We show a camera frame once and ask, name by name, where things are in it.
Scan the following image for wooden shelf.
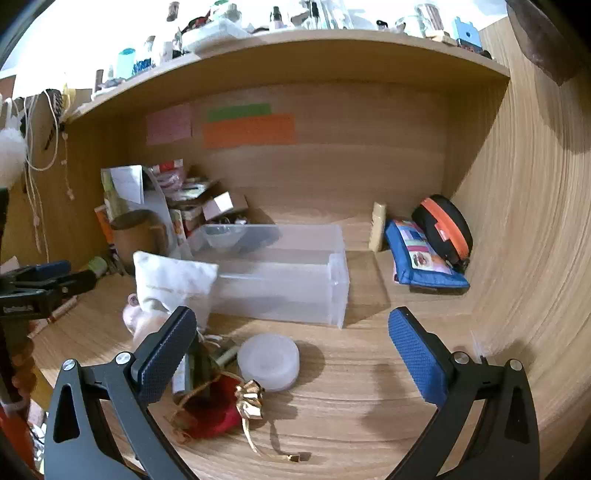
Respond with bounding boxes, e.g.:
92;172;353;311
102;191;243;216
64;28;511;126

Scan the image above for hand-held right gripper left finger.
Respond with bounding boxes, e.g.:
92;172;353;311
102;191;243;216
44;305;204;480

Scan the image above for black orange round case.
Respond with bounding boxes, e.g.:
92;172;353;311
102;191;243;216
411;194;474;274

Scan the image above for clear plastic storage box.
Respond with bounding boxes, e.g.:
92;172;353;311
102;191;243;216
193;223;351;330

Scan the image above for cream cap tube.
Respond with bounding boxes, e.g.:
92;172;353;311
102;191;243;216
368;201;388;253

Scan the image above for white plastic tray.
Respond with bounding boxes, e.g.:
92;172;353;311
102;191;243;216
182;18;253;54

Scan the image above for pink plush keychain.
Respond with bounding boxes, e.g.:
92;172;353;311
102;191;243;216
122;294;168;344

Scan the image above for green sticky note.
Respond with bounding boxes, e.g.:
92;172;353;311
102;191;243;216
206;103;272;123

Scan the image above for pink cardboard box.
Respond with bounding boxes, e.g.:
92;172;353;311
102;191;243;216
202;191;238;221

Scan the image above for fruit print box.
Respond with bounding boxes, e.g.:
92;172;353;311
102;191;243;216
168;208;188;241

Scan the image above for large dark green bottle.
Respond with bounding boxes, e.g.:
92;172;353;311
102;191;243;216
172;337;218;400

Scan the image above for grey white folder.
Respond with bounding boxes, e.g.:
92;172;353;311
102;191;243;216
142;182;186;252

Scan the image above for wooden desktop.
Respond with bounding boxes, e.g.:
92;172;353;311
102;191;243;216
28;210;511;480

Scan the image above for orange sticky note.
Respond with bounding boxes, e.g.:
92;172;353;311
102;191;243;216
202;113;297;150

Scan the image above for blue zip pouch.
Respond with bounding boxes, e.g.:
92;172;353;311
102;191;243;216
385;219;471;291

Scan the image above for brown mug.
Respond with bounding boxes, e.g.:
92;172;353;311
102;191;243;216
109;209;170;274

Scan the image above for orange printed book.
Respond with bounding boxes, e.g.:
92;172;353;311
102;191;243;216
93;203;115;245

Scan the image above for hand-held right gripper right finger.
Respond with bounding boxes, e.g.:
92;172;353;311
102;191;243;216
387;306;542;480

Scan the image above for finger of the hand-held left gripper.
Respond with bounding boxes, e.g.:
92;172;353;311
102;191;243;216
0;260;73;291
44;269;99;306

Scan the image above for blue gadget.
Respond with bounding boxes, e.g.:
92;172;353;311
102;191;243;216
451;17;484;49

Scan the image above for glass jar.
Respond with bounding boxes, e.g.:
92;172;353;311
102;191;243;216
413;3;440;38

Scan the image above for pink white tube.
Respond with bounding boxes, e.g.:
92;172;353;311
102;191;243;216
28;295;81;336

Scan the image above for white pom-pom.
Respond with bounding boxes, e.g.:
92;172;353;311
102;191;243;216
0;126;30;188

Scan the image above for stack of packets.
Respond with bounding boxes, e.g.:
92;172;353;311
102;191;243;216
147;159;218;208

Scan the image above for red ornament with gold bow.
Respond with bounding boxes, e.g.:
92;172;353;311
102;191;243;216
166;373;313;463

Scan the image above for white drawstring bag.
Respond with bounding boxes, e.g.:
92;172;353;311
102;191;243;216
133;251;219;334

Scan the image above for teal cup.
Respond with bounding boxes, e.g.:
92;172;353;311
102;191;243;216
115;48;137;79

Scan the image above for white paper calendar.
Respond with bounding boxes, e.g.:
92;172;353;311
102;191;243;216
100;165;145;219

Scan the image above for pink sticky note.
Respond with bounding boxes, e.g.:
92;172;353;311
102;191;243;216
146;102;193;147

